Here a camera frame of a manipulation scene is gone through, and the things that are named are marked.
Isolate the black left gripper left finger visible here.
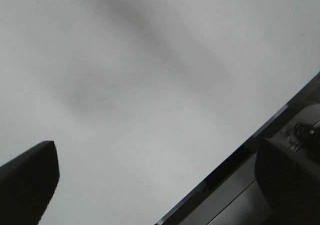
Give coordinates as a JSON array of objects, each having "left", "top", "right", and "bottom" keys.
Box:
[{"left": 0, "top": 141, "right": 60, "bottom": 225}]

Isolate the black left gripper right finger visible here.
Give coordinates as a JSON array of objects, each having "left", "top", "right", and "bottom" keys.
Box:
[{"left": 254, "top": 138, "right": 320, "bottom": 225}]

